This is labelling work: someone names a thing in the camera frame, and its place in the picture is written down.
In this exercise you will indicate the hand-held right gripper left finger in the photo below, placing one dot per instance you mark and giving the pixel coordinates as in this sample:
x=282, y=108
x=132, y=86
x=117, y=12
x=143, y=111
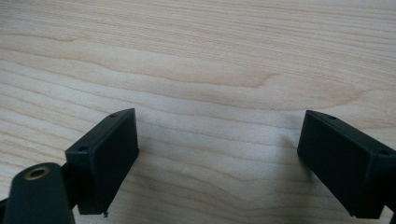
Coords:
x=104, y=158

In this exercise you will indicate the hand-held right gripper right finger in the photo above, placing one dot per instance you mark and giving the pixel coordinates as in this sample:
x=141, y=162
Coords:
x=345, y=161

